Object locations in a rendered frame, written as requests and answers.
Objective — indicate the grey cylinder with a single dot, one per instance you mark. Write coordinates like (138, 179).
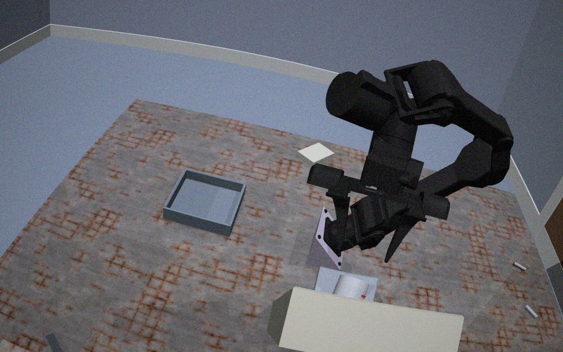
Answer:
(531, 311)
(519, 266)

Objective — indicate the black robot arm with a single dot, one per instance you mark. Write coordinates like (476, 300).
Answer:
(385, 108)

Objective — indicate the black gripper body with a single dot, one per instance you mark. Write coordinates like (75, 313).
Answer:
(334, 180)

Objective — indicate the white round filter cartridge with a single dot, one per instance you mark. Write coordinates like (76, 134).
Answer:
(351, 287)

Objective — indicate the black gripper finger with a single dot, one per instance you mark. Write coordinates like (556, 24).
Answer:
(341, 209)
(406, 223)

